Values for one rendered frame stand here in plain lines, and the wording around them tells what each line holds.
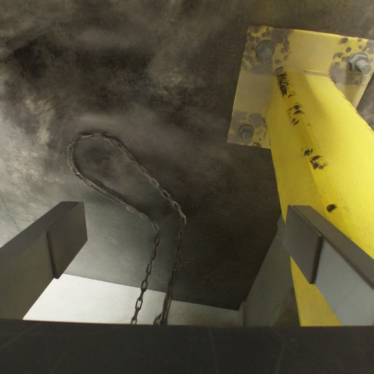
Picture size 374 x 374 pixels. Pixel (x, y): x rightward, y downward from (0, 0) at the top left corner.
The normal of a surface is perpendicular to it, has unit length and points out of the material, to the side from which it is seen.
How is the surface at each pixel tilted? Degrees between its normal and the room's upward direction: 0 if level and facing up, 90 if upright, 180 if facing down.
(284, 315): 0
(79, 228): 97
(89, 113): 0
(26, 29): 0
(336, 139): 90
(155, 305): 90
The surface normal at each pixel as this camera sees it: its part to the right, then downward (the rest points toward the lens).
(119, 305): 0.07, -0.75
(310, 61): -0.14, 0.64
